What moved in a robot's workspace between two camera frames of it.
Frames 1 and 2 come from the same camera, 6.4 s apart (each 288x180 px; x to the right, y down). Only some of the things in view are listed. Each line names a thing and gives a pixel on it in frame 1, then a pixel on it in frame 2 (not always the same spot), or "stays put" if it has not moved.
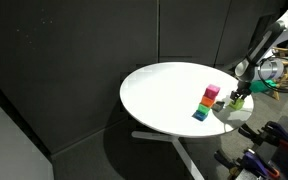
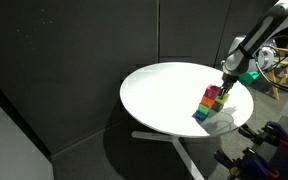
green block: (203, 108) stays put
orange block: (206, 101) stays put
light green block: (238, 105) to (223, 99)
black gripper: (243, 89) to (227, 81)
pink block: (211, 91) stays put
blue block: (200, 116) stays put
